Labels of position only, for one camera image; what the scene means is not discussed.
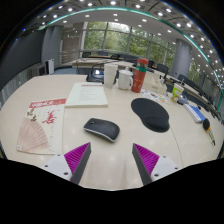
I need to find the grey box appliance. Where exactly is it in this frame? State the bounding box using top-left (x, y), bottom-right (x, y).
top-left (31, 63), bottom-right (47, 78)

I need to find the group of round ceiling lights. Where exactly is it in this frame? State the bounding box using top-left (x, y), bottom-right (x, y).
top-left (13, 0), bottom-right (224, 84)

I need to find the black and yellow handheld microphone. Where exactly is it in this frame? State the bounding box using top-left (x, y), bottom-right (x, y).
top-left (202, 118), bottom-right (217, 147)

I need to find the white floor appliance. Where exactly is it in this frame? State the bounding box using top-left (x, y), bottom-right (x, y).
top-left (45, 58), bottom-right (55, 75)

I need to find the red and white fan-print magazine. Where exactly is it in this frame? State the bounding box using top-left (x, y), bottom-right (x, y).
top-left (15, 97), bottom-right (67, 156)

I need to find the blue and white book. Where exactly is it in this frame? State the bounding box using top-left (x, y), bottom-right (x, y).
top-left (183, 103), bottom-right (208, 124)

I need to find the white lidded mug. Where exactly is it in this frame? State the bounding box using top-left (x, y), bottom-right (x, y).
top-left (117, 69), bottom-right (134, 91)

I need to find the group of dark office chairs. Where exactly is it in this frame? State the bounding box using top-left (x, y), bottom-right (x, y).
top-left (81, 49), bottom-right (214, 101)

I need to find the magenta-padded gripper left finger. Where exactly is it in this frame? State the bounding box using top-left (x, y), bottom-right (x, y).
top-left (42, 142), bottom-right (92, 185)

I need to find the colourful sticker sheet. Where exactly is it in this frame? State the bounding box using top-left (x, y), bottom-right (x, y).
top-left (140, 88), bottom-right (171, 105)

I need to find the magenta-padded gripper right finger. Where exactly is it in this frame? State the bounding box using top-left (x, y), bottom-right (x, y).
top-left (131, 143), bottom-right (183, 186)

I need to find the red bottle with green band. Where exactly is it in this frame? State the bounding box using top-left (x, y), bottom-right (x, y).
top-left (130, 57), bottom-right (150, 94)

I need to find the dark grey conference microphone unit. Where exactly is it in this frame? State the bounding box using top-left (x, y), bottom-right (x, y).
top-left (177, 95), bottom-right (190, 106)

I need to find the black conference microphone unit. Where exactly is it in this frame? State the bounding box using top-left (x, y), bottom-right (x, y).
top-left (86, 68), bottom-right (119, 84)

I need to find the cream booklet with red header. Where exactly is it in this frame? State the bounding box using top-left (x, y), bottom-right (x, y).
top-left (65, 81), bottom-right (109, 108)

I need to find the cream desk organizer tray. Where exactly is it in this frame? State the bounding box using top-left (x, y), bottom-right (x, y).
top-left (144, 71), bottom-right (168, 95)

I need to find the white paper cup stack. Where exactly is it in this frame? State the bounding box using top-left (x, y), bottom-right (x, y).
top-left (103, 63), bottom-right (119, 89)

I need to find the black mouse pad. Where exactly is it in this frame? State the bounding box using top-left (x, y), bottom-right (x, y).
top-left (130, 97), bottom-right (171, 133)

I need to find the black computer mouse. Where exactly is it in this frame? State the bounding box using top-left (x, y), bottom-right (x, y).
top-left (83, 117), bottom-right (121, 143)

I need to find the green and white paper cup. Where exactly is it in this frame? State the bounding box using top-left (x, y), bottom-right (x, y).
top-left (170, 79), bottom-right (185, 103)

